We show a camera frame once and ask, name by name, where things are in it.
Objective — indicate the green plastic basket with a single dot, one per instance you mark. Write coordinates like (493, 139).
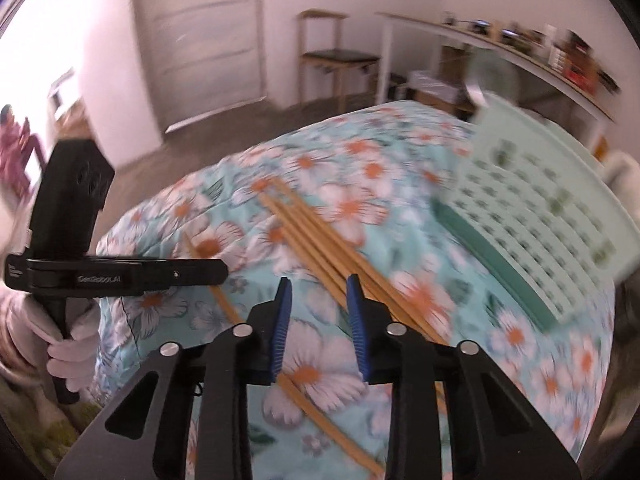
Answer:
(525, 220)

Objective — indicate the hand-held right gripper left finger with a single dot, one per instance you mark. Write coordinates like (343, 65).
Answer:
(280, 330)

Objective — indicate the floral turquoise blanket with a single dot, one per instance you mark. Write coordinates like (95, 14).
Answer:
(350, 175)

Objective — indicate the white desk with wooden top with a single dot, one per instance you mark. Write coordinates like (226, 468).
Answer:
(500, 45)

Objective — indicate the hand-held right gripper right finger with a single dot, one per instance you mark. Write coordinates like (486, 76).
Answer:
(357, 330)

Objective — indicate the white door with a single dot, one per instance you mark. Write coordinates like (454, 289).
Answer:
(205, 40)

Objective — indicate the person's left hand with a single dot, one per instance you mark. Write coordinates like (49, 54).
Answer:
(80, 355)

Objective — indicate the wooden chopstick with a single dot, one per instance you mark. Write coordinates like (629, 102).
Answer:
(295, 245)
(330, 246)
(215, 285)
(349, 246)
(312, 247)

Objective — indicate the wooden chair with dark seat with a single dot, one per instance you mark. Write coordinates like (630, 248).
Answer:
(340, 57)

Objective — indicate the pink cloth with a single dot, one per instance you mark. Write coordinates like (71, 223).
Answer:
(17, 150)

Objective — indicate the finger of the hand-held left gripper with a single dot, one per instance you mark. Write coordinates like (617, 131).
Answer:
(185, 275)

